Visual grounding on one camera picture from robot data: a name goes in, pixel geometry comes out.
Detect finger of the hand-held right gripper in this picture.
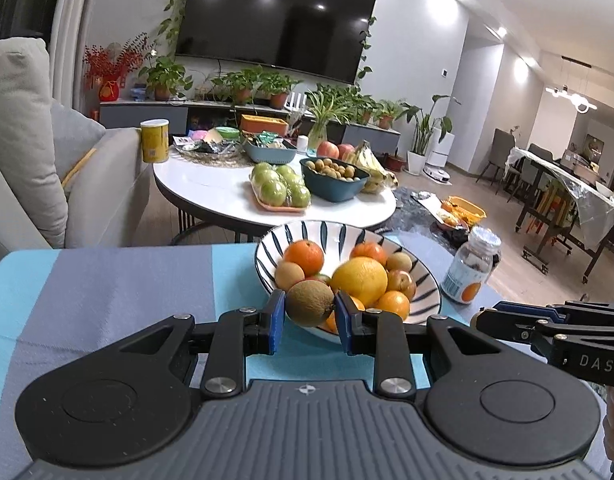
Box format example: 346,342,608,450
494,301,614,321
471,310,614,356

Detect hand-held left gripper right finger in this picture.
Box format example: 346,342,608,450
334,291,494,395

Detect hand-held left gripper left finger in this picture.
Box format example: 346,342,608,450
114,289,287,397

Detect orange tangerine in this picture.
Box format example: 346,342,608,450
324,295,367,333
349,241,389,267
283,240,325,277
376,290,412,322

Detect brown kiwi fruit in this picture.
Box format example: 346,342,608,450
285,280,336,329
274,261,306,292
385,251,414,273

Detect large yellow citrus fruit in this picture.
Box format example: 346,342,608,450
331,256,389,307

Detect white bowl with dark stripes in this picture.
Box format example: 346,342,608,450
253,220,442,343

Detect red and green plum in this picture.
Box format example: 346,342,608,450
385,270,418,301

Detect clear bottle with white cap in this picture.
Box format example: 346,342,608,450
442,226,502,306

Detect orange plastic basket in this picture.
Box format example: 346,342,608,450
447,196,488,222

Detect pink dish of fruit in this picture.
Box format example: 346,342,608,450
434,199,470,233

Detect teal fruit bowl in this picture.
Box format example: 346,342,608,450
299,157,371,203

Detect tray of green apples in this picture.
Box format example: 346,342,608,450
249,162,313,212

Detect dark marble round table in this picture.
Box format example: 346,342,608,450
374,187,488,251

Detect dining table with plastic cover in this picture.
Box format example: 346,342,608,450
507,145,614,286

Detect white paper sheet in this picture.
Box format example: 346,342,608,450
416,191,445,216

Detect white round coffee table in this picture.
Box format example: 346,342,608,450
152,145,398,246

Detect pile of brown longans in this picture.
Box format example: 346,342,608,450
307,159,365,181

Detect bunch of yellow bananas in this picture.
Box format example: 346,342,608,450
348,140,400,194

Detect grey dining chair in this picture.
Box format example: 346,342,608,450
477,128,512,196

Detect blue and grey tablecloth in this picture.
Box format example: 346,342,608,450
0,230,488,480

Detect teal basket of snacks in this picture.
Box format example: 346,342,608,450
243,132,298,165

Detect white vacuum dock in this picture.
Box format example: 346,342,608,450
427,132,455,171

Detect tall plant in white pot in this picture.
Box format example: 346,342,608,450
399,94,460,175

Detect glass vase with spider plant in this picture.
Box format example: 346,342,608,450
304,92,350,153

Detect glass tray of snacks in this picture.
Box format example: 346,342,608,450
173,130,245,158

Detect orange box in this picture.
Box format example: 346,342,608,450
239,114,288,137

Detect potted green plant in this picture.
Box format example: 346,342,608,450
209,67,263,106
374,100,405,130
259,72,300,110
138,55,194,102
354,95,383,126

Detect beige sofa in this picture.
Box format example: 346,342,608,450
0,37,155,251

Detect yellow can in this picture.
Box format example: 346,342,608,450
140,119,170,164

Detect white pendant lamp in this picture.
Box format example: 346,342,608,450
546,57,598,113

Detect grey television cabinet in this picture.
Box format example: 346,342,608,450
100,100,403,156

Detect grey cushion with yellow trim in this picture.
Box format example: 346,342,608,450
50,100,108,186

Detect red berry branches in vase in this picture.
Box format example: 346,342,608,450
82,34,148,102

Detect beige sofa cushion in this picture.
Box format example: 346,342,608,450
0,37,70,248

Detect white curtain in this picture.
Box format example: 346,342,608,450
47,0,105,111

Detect black wall television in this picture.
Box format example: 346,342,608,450
174,0,378,86

